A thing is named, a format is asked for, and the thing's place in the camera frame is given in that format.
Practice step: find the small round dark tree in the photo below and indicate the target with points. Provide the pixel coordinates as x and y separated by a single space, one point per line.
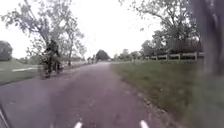
102 55

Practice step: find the leaf-strewn grey asphalt path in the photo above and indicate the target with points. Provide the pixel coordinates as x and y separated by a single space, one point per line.
96 96

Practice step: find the wide green grass verge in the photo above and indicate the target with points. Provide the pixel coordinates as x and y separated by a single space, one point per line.
166 80

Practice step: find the small sparse leafy tree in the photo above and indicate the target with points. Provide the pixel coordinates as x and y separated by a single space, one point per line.
50 56

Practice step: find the row of dark trees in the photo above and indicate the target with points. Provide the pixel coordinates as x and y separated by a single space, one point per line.
176 36

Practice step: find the robot's own part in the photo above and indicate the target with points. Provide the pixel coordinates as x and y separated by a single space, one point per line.
77 125

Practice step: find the grass field with dark edge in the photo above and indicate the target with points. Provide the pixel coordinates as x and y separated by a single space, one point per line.
13 77

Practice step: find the large forked dark tree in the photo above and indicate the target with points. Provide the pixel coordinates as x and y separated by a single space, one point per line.
210 40

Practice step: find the pale wooden rail fence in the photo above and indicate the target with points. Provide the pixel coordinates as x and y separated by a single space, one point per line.
181 55

